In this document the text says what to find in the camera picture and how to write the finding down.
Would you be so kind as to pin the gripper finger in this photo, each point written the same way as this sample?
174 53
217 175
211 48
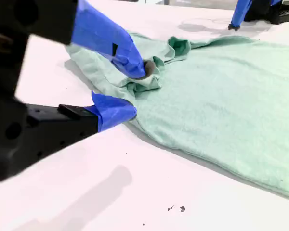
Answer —
103 36
240 12
110 113

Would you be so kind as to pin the pale green T-shirt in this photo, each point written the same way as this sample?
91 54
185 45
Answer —
219 96

